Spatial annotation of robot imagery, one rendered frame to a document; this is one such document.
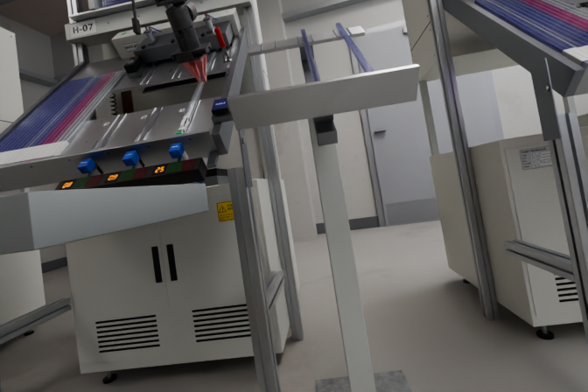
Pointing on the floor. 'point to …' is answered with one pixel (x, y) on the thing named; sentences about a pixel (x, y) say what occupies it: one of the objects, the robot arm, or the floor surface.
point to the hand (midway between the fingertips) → (202, 79)
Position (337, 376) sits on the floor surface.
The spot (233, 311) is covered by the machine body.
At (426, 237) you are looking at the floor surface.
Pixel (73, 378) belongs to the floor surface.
